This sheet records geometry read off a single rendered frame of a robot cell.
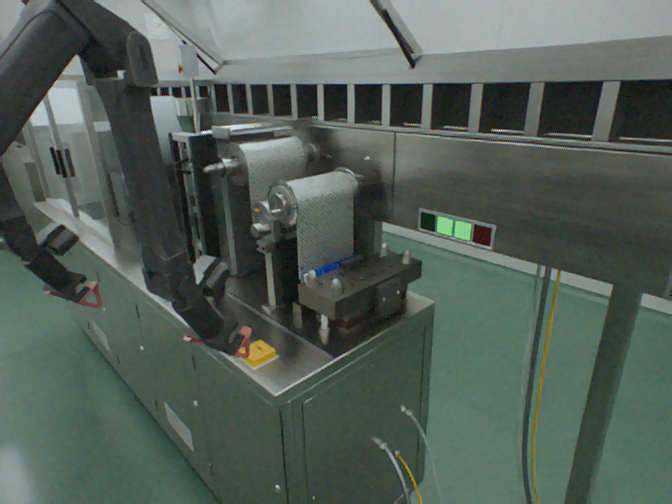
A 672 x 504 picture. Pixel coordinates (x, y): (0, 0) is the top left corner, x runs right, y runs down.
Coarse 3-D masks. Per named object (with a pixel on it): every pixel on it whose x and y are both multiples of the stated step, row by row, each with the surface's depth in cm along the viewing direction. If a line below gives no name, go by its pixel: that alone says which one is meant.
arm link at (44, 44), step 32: (32, 0) 57; (64, 0) 54; (32, 32) 53; (64, 32) 55; (96, 32) 58; (0, 64) 51; (32, 64) 53; (64, 64) 56; (96, 64) 63; (0, 96) 51; (32, 96) 53; (0, 128) 51
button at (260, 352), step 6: (258, 342) 122; (252, 348) 119; (258, 348) 119; (264, 348) 119; (270, 348) 119; (252, 354) 116; (258, 354) 116; (264, 354) 116; (270, 354) 117; (246, 360) 117; (252, 360) 114; (258, 360) 115; (264, 360) 117; (252, 366) 115
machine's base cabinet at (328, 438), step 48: (96, 336) 260; (144, 336) 185; (432, 336) 151; (144, 384) 207; (192, 384) 156; (240, 384) 125; (336, 384) 121; (384, 384) 138; (192, 432) 171; (240, 432) 135; (288, 432) 112; (336, 432) 127; (384, 432) 146; (240, 480) 146; (288, 480) 119; (336, 480) 133; (384, 480) 154
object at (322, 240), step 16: (352, 208) 144; (304, 224) 132; (320, 224) 136; (336, 224) 141; (352, 224) 146; (304, 240) 133; (320, 240) 138; (336, 240) 143; (352, 240) 148; (304, 256) 135; (320, 256) 140; (336, 256) 145; (304, 272) 137
